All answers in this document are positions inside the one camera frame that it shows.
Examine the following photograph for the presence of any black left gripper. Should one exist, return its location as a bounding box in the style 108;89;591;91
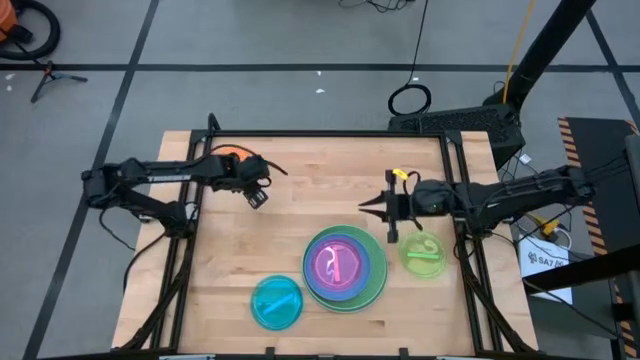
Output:
239;153;290;191

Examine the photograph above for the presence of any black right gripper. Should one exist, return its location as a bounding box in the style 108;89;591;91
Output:
357;169;416;246

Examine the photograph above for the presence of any orange transparent plastic plate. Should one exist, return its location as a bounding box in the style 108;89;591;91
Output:
219;144;254;162

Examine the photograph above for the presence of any green opaque plastic plate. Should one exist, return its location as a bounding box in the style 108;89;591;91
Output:
302;224;389;311

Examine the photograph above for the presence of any pink transparent plastic plate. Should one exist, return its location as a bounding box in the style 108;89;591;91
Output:
313;238;364;292

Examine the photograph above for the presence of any lime transparent plastic plate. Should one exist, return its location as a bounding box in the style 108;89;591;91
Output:
398;231;448;280

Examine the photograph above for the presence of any blue opaque plastic plate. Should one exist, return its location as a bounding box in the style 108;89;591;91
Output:
304;233;372;303

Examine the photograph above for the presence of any teal transparent plastic plate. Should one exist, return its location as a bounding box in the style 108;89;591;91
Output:
249;274;305;332

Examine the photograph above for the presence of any white paper sign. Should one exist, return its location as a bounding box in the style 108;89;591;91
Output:
517;233;575;306

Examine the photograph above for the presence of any yellow plug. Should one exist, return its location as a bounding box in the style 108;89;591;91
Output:
532;213;561;237

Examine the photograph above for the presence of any black stand beam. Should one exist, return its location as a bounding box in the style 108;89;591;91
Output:
522;243;640;296

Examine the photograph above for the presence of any black stand pole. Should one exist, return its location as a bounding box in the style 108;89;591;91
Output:
482;0;599;109

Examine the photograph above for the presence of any black hazard-striped platform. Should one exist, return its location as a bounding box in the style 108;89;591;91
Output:
557;116;640;261

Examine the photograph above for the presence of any small black tripod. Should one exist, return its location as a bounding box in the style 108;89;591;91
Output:
29;59;89;105

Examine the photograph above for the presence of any orange vacuum cleaner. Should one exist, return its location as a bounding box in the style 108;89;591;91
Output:
0;0;19;44

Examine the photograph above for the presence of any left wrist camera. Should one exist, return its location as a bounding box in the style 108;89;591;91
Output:
243;186;270;210

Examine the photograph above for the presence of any black metal table frame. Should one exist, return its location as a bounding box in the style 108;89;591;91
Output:
110;112;540;360

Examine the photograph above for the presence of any black coiled cable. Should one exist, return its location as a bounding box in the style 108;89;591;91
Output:
387;0;433;118

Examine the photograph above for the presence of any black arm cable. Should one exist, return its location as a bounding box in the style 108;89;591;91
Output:
122;232;169;296

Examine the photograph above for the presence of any black cable bundle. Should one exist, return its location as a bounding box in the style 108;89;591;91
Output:
337;0;417;15

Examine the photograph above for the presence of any yellow cable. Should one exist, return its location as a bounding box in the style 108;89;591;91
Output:
502;0;536;104

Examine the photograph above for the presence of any black vacuum hose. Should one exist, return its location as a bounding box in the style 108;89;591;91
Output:
0;0;62;62

